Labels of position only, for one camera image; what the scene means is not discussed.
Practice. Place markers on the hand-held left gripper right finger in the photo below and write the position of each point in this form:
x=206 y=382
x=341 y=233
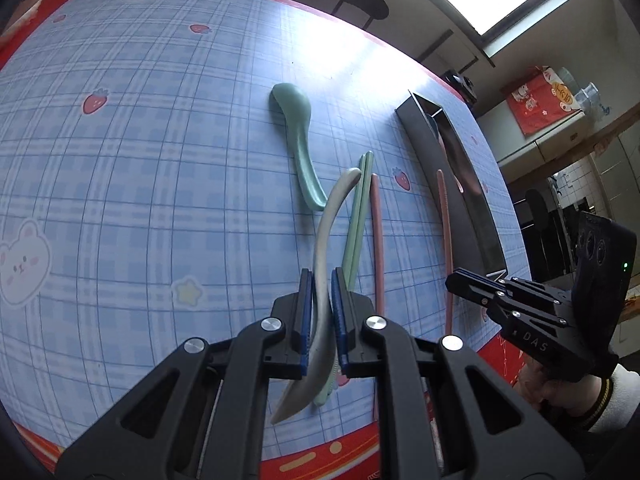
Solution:
x=340 y=320

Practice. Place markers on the black device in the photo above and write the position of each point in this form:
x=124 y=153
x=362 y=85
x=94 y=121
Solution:
x=465 y=85

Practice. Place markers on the person's right hand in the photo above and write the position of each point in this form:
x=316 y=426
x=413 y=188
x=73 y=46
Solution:
x=532 y=382

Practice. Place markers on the mint green spoon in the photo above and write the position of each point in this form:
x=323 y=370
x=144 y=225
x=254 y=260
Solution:
x=292 y=105

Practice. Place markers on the wooden wall cabinet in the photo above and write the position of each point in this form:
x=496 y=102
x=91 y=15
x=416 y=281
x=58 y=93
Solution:
x=550 y=150

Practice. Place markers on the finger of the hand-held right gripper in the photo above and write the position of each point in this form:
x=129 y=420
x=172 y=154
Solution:
x=500 y=301
x=500 y=285

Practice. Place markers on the person's right forearm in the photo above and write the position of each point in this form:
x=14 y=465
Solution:
x=612 y=400

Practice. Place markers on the red printed cloth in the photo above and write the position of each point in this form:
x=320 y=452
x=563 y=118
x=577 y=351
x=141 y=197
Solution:
x=537 y=105

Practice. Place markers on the pink chopstick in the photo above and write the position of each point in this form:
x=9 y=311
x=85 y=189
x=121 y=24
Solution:
x=377 y=240
x=446 y=240

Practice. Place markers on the black round stool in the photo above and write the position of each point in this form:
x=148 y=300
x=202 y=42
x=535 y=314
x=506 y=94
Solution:
x=362 y=0
x=534 y=205

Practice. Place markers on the black kitchen appliance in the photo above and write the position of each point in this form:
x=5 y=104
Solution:
x=562 y=240

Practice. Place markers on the clear plastic containers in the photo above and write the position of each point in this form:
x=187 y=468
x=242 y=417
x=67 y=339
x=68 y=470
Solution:
x=587 y=92

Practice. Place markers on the white spoon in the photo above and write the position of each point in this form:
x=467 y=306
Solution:
x=322 y=240

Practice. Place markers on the blue plaid tablecloth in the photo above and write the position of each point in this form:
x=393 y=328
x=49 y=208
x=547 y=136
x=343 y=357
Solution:
x=150 y=160

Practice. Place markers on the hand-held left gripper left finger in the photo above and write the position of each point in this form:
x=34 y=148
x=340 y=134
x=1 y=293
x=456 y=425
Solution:
x=304 y=320

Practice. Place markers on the pink spoon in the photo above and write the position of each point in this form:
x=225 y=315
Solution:
x=465 y=175

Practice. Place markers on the green chopstick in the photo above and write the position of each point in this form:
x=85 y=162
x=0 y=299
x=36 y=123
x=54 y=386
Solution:
x=354 y=215
x=363 y=205

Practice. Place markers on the metal utensil tray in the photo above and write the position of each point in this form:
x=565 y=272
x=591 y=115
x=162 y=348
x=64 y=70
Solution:
x=475 y=230

